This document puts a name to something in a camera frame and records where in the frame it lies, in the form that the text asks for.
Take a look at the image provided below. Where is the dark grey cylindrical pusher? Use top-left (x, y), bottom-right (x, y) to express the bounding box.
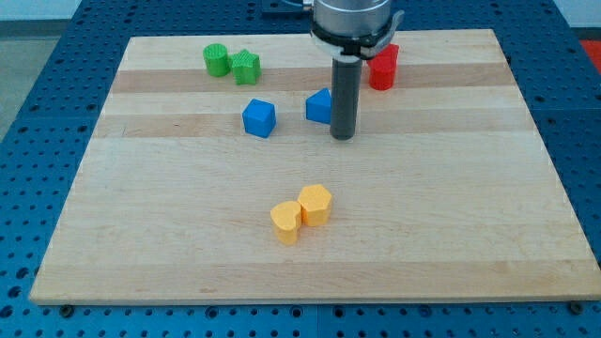
top-left (330, 60), bottom-right (362, 141)

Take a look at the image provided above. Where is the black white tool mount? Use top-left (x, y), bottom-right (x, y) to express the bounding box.
top-left (310, 10), bottom-right (405, 62)

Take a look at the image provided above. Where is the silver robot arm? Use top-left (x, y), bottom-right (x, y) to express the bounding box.
top-left (310, 0), bottom-right (405, 141)

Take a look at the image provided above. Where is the red star block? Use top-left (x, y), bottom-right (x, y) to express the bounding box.
top-left (367, 43), bottom-right (400, 91)

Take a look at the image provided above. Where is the blue triangle block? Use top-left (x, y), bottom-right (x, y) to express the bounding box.
top-left (305, 88), bottom-right (331, 124)

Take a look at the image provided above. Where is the green star block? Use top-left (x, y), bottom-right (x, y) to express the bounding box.
top-left (230, 49), bottom-right (261, 85)

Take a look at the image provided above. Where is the blue cube block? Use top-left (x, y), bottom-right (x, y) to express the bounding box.
top-left (241, 99), bottom-right (276, 138)

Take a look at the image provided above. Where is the green cylinder block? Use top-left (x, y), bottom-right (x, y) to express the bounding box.
top-left (203, 43), bottom-right (230, 77)

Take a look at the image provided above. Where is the yellow hexagon block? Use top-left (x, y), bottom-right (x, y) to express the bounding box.
top-left (297, 184), bottom-right (332, 226)

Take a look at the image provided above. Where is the yellow heart block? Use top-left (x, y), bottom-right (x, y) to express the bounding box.
top-left (270, 201), bottom-right (302, 245)

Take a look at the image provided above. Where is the wooden board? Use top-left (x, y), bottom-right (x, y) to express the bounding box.
top-left (30, 29), bottom-right (600, 305)

